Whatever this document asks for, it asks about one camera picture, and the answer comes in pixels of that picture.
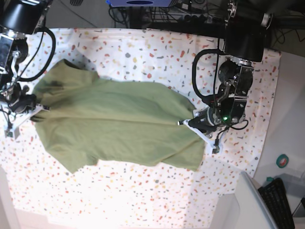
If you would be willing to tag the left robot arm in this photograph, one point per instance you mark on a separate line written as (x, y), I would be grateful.
(245, 31)

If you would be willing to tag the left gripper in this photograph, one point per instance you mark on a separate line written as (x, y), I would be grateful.
(206, 120)

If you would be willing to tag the green tape roll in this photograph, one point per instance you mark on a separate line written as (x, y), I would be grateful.
(282, 161)

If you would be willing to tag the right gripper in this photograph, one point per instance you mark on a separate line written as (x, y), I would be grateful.
(18, 101)

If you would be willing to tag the grey plastic bin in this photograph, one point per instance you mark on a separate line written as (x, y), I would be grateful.
(254, 213)

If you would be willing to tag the black keyboard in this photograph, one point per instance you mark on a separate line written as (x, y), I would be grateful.
(274, 196)

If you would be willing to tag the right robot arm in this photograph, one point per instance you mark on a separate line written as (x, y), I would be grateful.
(19, 19)

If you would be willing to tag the green t-shirt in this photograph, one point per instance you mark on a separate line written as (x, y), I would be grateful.
(92, 119)

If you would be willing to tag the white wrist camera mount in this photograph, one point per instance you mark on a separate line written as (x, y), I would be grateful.
(212, 140)
(13, 121)

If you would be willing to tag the terrazzo pattern table cloth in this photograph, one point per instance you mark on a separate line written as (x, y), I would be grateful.
(112, 194)

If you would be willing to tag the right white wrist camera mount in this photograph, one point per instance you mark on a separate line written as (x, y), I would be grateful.
(13, 121)

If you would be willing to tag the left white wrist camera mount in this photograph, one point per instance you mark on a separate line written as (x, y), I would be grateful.
(212, 140)

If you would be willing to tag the blue box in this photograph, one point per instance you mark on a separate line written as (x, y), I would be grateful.
(138, 3)

